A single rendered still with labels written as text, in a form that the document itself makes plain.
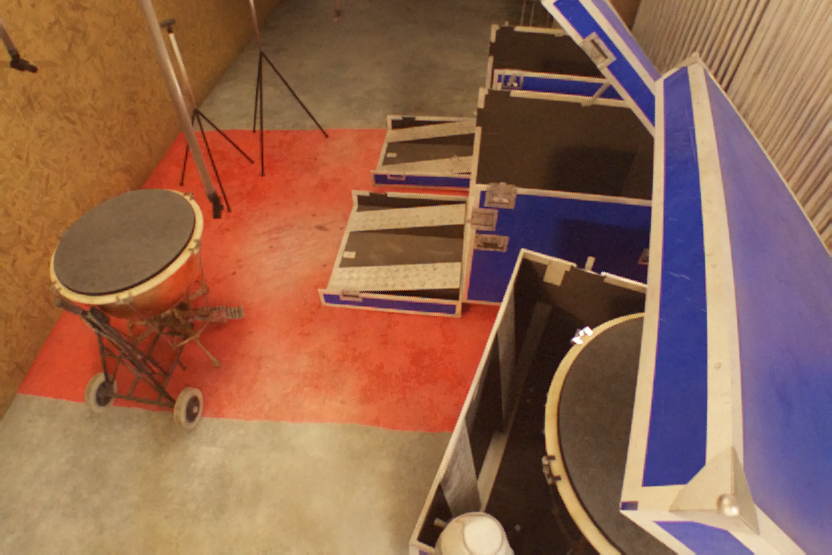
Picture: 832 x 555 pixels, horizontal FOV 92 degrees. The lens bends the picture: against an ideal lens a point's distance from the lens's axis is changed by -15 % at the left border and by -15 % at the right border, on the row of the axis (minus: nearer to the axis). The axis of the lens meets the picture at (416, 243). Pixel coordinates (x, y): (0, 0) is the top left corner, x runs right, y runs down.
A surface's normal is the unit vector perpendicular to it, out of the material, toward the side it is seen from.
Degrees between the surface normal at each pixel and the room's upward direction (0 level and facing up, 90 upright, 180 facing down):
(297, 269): 0
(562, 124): 90
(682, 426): 52
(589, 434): 0
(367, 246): 2
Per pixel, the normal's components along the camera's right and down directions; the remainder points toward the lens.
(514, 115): -0.12, 0.71
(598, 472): 0.00, -0.70
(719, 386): -0.73, -0.64
